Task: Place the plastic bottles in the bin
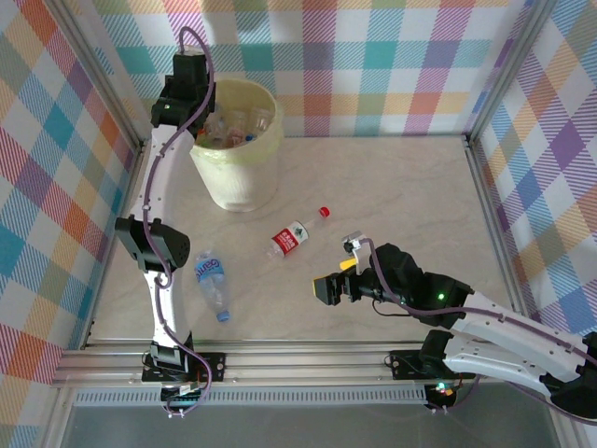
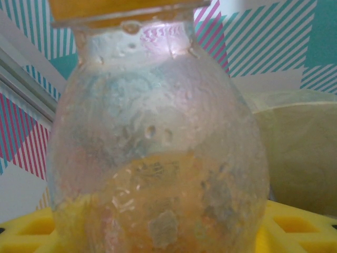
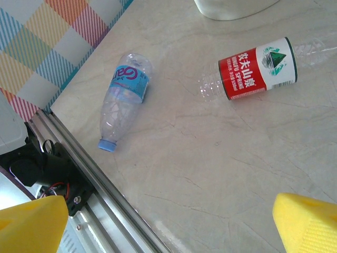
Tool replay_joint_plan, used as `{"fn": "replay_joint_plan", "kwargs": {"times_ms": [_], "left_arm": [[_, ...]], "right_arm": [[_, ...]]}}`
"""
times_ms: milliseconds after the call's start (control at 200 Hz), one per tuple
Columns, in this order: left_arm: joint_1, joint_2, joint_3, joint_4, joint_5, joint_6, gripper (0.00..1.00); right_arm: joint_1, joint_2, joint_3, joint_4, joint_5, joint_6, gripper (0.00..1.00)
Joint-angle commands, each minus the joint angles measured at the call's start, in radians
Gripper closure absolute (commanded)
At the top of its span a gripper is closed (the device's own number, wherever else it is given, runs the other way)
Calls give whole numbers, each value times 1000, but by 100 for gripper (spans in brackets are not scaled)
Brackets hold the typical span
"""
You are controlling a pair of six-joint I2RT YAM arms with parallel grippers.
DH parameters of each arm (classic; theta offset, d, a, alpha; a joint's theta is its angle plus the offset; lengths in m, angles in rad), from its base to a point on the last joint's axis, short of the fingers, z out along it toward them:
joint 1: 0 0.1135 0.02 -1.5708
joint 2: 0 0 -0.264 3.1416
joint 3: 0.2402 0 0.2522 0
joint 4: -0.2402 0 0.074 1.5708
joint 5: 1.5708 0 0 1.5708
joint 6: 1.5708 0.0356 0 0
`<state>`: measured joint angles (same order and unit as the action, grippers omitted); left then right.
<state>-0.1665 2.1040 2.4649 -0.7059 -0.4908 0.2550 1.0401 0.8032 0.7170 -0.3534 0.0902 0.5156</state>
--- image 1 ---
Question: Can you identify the red label red cap bottle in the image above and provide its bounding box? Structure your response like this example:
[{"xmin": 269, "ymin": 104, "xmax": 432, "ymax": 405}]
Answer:
[{"xmin": 264, "ymin": 206, "xmax": 333, "ymax": 260}]

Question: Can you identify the clear white cap bottle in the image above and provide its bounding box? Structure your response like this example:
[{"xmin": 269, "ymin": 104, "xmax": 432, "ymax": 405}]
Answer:
[{"xmin": 249, "ymin": 106, "xmax": 275, "ymax": 135}]

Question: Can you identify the cream plastic waste bin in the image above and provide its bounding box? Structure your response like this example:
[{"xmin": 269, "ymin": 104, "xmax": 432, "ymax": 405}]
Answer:
[{"xmin": 190, "ymin": 92, "xmax": 281, "ymax": 214}]

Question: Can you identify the blue cap water bottle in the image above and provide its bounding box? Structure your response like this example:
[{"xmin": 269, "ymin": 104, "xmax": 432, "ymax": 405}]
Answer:
[{"xmin": 193, "ymin": 250, "xmax": 233, "ymax": 324}]

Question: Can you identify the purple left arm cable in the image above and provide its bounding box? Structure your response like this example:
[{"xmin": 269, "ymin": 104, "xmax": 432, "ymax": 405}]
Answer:
[{"xmin": 142, "ymin": 26, "xmax": 215, "ymax": 416}]

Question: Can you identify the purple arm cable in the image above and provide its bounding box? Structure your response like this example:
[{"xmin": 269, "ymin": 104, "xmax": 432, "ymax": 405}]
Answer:
[
  {"xmin": 363, "ymin": 237, "xmax": 597, "ymax": 426},
  {"xmin": 142, "ymin": 26, "xmax": 215, "ymax": 416}
]

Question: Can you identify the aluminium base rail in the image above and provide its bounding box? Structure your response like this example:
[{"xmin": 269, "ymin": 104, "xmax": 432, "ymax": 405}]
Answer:
[{"xmin": 49, "ymin": 342, "xmax": 566, "ymax": 389}]

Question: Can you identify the aluminium frame post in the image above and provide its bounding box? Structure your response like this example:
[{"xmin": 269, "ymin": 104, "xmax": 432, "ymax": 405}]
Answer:
[
  {"xmin": 53, "ymin": 0, "xmax": 148, "ymax": 150},
  {"xmin": 464, "ymin": 0, "xmax": 559, "ymax": 148}
]

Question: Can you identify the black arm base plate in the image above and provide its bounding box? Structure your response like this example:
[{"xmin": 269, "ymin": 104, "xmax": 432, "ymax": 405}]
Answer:
[
  {"xmin": 389, "ymin": 349, "xmax": 449, "ymax": 380},
  {"xmin": 141, "ymin": 352, "xmax": 229, "ymax": 385}
]

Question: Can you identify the grey slotted cable duct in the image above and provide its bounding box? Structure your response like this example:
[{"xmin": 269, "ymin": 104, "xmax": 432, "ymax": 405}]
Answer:
[{"xmin": 73, "ymin": 389, "xmax": 429, "ymax": 408}]

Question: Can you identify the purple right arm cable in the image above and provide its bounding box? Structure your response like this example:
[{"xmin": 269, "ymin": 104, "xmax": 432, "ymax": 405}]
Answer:
[{"xmin": 363, "ymin": 237, "xmax": 597, "ymax": 426}]

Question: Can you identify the small controller board with wires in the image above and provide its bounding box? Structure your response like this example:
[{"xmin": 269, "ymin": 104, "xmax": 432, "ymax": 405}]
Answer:
[
  {"xmin": 424, "ymin": 380, "xmax": 462, "ymax": 415},
  {"xmin": 160, "ymin": 381, "xmax": 207, "ymax": 420}
]

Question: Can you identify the aluminium side frame rail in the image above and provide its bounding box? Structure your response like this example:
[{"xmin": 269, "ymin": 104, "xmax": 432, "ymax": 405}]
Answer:
[
  {"xmin": 464, "ymin": 137, "xmax": 531, "ymax": 321},
  {"xmin": 81, "ymin": 139, "xmax": 149, "ymax": 351}
]

